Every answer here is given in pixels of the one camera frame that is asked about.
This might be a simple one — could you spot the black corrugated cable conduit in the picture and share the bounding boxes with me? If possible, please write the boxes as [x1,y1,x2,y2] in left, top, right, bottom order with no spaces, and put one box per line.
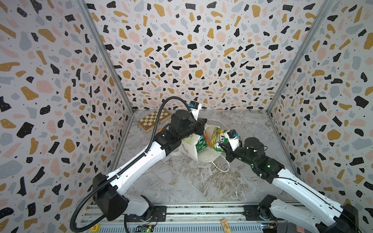
[69,96,191,233]

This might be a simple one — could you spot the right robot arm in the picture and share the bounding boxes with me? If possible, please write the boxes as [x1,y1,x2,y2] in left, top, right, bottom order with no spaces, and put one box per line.
[219,137,360,233]

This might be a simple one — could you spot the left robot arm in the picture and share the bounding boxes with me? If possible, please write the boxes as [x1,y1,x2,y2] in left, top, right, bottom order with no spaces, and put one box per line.
[93,110,207,221]

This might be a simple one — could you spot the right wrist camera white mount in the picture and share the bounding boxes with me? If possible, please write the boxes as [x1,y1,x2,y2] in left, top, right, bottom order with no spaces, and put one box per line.
[226,130,240,151]

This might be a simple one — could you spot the green circuit board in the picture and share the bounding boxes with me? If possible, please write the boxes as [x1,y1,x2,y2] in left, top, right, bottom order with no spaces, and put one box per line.
[134,225,154,233]

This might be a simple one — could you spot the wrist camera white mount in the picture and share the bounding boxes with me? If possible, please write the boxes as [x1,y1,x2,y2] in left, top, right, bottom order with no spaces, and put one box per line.
[189,101,202,120]
[226,130,240,151]

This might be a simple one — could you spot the wooden tag on rail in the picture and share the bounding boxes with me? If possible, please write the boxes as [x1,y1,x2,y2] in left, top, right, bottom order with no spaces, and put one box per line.
[220,219,232,233]

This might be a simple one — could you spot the wooden chessboard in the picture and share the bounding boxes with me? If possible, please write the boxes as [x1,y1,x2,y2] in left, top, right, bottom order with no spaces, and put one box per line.
[138,109,172,132]

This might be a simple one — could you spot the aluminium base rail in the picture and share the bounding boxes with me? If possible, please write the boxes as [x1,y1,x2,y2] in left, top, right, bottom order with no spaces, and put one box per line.
[98,203,305,233]

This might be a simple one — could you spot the white paper bag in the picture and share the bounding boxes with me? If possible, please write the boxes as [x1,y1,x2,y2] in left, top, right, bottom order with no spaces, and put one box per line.
[179,125,230,172]

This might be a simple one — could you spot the red label tag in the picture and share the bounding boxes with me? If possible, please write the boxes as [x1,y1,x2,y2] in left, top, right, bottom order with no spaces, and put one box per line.
[296,225,305,233]

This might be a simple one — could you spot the yellow green Fox's candy bag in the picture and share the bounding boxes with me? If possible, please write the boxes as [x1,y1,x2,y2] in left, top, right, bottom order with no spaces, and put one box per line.
[210,127,228,152]

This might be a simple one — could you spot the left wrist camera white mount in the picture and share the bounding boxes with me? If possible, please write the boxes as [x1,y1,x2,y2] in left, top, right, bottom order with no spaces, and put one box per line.
[189,101,202,120]

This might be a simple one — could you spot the yellow label tag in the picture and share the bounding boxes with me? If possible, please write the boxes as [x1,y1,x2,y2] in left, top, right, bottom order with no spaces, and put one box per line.
[89,224,100,233]

